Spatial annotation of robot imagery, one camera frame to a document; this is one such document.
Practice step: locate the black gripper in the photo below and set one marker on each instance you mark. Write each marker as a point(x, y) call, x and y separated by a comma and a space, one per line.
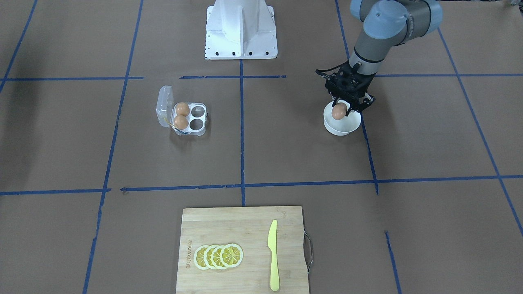
point(365, 102)

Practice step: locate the brown egg from bowl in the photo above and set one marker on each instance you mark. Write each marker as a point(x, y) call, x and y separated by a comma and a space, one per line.
point(339, 111)

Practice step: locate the clear plastic egg box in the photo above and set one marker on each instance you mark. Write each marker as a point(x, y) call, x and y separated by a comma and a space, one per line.
point(165, 111)

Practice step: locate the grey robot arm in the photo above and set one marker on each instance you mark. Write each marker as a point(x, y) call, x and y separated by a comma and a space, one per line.
point(386, 23)

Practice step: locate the brown egg upper in box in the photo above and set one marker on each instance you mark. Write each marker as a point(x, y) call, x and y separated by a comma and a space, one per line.
point(182, 108)

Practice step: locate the brown egg in box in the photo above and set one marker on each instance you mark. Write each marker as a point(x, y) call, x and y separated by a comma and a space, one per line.
point(182, 108)
point(180, 122)

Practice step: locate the brown egg lower in box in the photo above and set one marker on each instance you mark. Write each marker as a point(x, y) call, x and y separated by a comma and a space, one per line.
point(180, 122)

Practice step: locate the white bowl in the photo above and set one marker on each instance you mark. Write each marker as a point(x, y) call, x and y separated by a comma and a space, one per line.
point(343, 126)

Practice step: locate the bamboo cutting board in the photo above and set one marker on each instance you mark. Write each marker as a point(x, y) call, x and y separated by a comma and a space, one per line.
point(247, 227)

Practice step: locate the lemon slice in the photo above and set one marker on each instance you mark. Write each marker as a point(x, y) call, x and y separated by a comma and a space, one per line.
point(200, 257)
point(231, 255)
point(207, 257)
point(215, 257)

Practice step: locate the yellow plastic knife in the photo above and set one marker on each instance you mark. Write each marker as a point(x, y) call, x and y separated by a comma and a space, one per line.
point(272, 245)

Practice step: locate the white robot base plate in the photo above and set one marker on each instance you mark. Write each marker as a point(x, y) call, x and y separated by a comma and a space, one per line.
point(240, 29)

